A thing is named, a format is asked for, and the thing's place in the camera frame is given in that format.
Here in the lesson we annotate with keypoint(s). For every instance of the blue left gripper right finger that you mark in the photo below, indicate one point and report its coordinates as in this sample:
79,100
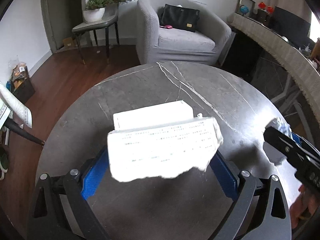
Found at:
226,173

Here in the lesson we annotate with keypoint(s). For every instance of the black table leg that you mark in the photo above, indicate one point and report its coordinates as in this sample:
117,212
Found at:
14,127

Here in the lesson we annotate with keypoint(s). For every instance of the black handbag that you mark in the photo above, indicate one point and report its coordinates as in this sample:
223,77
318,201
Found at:
180,17

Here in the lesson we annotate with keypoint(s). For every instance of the grey armchair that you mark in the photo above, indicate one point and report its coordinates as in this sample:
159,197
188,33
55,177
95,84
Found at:
157,44

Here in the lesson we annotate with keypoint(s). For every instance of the crumpled white paper ball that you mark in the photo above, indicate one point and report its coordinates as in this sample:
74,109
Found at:
273,146

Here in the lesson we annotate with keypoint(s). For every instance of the potted green plant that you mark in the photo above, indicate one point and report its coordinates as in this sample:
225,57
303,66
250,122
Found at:
105,5

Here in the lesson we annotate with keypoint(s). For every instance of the beige fringed cabinet runner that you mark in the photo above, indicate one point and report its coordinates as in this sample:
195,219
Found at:
305,75

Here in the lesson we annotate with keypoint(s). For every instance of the black bin with snacks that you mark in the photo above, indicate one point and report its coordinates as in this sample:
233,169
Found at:
19,82

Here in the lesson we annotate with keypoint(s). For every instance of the dark grey door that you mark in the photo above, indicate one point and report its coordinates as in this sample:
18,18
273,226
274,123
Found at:
59,18

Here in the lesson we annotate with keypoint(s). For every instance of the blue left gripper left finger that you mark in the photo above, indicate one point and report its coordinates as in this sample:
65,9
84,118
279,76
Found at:
93,174

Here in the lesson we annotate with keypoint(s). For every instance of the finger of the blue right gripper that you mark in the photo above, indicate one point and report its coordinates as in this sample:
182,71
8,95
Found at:
297,139

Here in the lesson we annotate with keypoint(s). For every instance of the grey dining chair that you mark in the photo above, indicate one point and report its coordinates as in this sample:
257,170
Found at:
110,18

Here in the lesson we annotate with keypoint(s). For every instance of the framed picture with globe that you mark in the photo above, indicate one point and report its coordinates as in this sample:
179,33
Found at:
245,7

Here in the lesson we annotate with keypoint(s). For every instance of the white tablecloth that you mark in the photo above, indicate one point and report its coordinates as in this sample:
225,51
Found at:
9,103

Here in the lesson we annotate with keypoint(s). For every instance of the person's right hand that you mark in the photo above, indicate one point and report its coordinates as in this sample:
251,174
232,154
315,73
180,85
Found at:
305,200

